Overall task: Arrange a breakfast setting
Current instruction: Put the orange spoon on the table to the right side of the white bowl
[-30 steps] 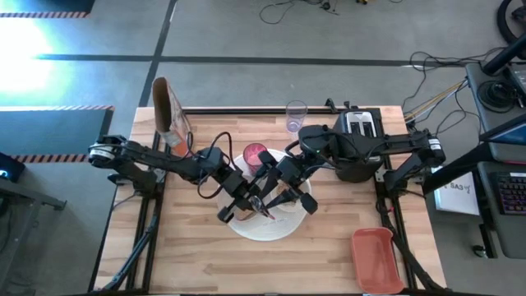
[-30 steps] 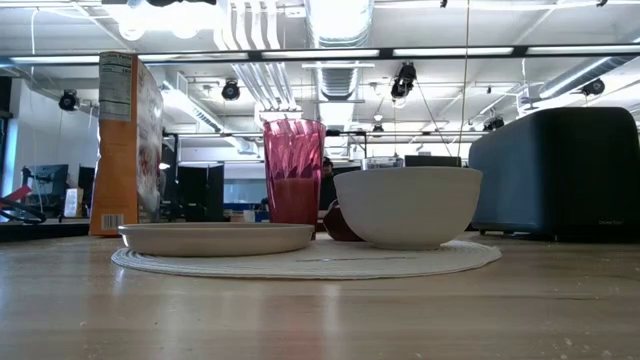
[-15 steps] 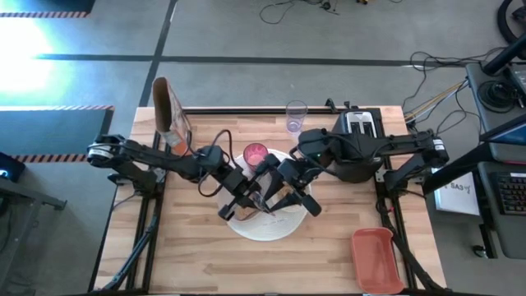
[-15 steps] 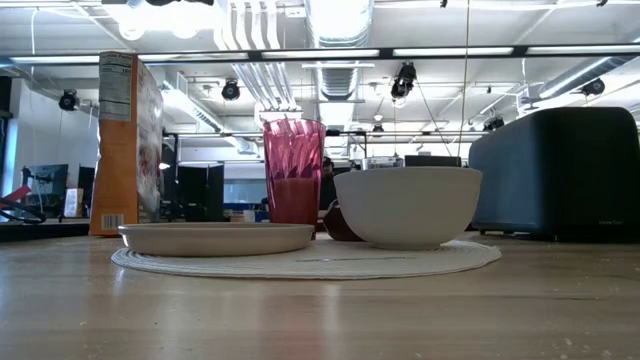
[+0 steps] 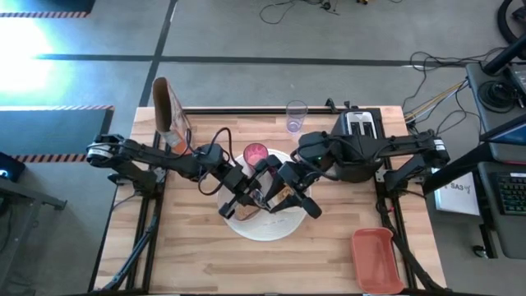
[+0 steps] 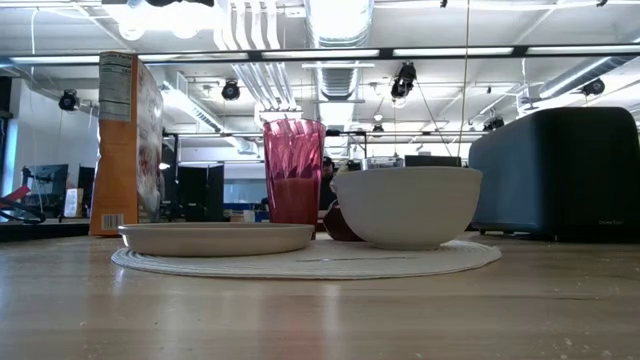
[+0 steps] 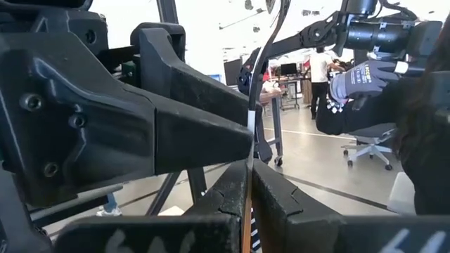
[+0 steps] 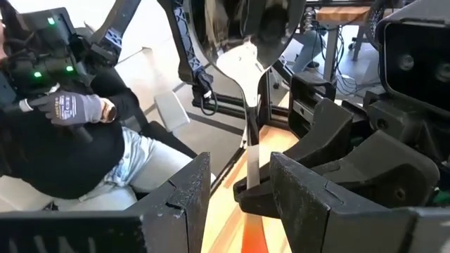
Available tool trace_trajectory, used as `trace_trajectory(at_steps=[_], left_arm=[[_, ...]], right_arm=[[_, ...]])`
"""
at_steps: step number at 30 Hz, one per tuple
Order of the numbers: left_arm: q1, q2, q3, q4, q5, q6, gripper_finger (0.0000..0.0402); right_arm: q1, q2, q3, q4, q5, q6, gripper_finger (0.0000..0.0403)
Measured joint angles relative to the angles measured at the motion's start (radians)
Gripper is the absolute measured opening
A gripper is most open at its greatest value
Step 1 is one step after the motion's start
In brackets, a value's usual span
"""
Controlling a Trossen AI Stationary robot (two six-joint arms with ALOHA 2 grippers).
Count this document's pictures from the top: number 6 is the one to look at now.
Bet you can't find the pink faceted plastic tumbler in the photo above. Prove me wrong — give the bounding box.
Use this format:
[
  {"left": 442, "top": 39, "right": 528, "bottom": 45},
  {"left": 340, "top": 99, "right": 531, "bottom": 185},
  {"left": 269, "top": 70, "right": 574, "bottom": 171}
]
[{"left": 262, "top": 117, "right": 328, "bottom": 234}]

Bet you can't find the dark red apple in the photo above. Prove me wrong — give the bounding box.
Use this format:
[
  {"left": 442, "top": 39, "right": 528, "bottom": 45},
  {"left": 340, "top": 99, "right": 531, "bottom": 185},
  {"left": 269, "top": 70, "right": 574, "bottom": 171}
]
[{"left": 322, "top": 199, "right": 366, "bottom": 244}]

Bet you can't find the white ceramic bowl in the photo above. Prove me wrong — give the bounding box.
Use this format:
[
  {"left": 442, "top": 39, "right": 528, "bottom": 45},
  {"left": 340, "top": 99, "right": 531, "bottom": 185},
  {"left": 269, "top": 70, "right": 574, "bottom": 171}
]
[{"left": 329, "top": 165, "right": 485, "bottom": 252}]

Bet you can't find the white ceramic plate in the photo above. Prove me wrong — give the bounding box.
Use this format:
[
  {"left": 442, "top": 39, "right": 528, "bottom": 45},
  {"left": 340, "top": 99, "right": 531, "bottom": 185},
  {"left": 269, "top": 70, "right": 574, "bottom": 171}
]
[{"left": 117, "top": 221, "right": 316, "bottom": 258}]

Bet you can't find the pumpkin cereal box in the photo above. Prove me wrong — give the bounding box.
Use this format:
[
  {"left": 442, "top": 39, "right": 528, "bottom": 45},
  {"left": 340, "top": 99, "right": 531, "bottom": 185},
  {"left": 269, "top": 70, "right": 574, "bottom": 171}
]
[{"left": 88, "top": 50, "right": 166, "bottom": 238}]

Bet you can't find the person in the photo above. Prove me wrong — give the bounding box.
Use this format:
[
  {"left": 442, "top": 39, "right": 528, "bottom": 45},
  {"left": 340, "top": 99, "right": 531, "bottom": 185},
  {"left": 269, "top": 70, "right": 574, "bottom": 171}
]
[{"left": 319, "top": 155, "right": 339, "bottom": 212}]

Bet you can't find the clear purple plastic tumbler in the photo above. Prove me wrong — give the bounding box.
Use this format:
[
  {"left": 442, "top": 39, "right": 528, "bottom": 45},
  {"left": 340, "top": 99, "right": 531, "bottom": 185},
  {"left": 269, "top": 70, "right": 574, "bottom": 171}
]
[{"left": 360, "top": 155, "right": 405, "bottom": 172}]

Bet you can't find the white woven round placemat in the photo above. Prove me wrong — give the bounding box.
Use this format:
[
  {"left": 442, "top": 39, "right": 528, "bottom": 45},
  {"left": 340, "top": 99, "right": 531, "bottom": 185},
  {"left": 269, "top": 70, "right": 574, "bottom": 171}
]
[{"left": 110, "top": 234, "right": 503, "bottom": 280}]

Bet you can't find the black partition panel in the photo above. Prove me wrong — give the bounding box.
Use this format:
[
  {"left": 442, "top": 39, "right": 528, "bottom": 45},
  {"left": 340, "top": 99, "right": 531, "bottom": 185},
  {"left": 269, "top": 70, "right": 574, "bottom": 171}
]
[{"left": 176, "top": 163, "right": 226, "bottom": 223}]

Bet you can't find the dark grey toaster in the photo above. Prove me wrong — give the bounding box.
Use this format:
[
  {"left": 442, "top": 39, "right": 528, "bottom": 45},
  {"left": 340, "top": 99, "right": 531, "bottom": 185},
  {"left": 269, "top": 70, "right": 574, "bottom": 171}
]
[{"left": 468, "top": 105, "right": 640, "bottom": 242}]

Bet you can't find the black computer monitor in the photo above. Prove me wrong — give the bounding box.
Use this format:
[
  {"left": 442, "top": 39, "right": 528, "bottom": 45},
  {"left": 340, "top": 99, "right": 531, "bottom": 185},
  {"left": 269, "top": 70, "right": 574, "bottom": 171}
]
[{"left": 21, "top": 163, "right": 70, "bottom": 202}]

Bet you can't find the silver ceiling air duct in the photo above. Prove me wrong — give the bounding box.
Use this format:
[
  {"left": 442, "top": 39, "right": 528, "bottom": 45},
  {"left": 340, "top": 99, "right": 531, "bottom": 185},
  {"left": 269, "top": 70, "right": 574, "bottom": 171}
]
[{"left": 304, "top": 0, "right": 374, "bottom": 102}]

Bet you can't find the thick black hose loop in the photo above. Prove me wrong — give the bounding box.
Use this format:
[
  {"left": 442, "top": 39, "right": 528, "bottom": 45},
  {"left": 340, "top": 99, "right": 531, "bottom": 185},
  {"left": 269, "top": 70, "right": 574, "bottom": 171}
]
[{"left": 0, "top": 196, "right": 48, "bottom": 225}]

